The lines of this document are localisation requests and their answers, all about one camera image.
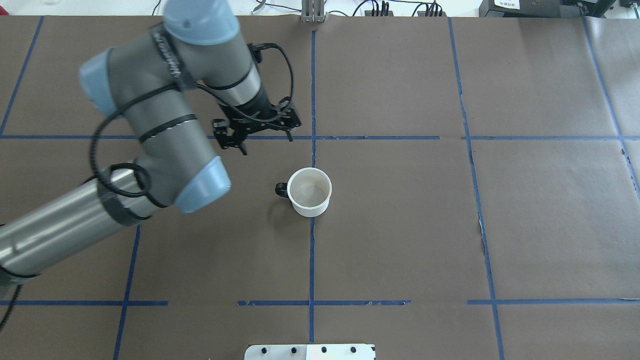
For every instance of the white smiley mug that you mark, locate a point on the white smiley mug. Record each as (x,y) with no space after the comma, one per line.
(309,191)

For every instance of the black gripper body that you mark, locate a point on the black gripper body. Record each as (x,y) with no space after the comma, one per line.
(248,108)

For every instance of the aluminium frame post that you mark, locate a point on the aluminium frame post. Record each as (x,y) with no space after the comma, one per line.
(313,11)

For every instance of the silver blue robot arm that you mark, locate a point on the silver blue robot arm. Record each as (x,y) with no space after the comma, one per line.
(150,151)

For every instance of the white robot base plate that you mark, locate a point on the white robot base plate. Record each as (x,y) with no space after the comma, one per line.
(330,351)

